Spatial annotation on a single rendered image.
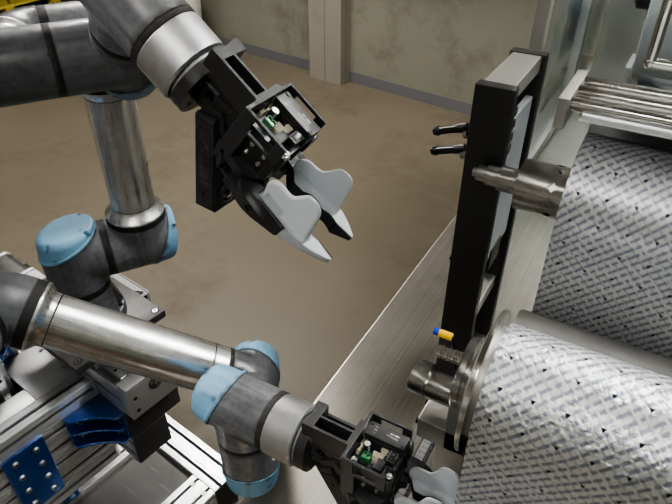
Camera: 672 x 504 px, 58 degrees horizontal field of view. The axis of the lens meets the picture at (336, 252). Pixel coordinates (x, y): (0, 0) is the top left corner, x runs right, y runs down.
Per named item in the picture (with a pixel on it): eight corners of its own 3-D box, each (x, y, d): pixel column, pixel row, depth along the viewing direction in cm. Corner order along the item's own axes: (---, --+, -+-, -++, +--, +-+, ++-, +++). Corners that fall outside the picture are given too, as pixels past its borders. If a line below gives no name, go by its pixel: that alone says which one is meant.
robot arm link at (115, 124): (103, 252, 132) (30, -7, 96) (171, 235, 137) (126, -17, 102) (114, 287, 124) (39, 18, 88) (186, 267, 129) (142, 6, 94)
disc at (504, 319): (491, 384, 70) (516, 281, 62) (495, 386, 70) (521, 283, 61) (444, 480, 59) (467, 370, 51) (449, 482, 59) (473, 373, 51)
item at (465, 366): (473, 362, 66) (478, 321, 60) (491, 369, 65) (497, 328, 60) (447, 419, 62) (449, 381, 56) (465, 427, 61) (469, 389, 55)
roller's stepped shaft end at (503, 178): (475, 176, 79) (479, 154, 77) (521, 188, 77) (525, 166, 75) (467, 187, 77) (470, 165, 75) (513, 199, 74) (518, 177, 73)
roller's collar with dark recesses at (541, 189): (522, 193, 79) (531, 149, 75) (569, 205, 76) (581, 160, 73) (507, 217, 74) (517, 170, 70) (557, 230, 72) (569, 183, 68)
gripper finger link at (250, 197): (272, 234, 55) (217, 157, 56) (264, 242, 57) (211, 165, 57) (305, 216, 59) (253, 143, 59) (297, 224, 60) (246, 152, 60)
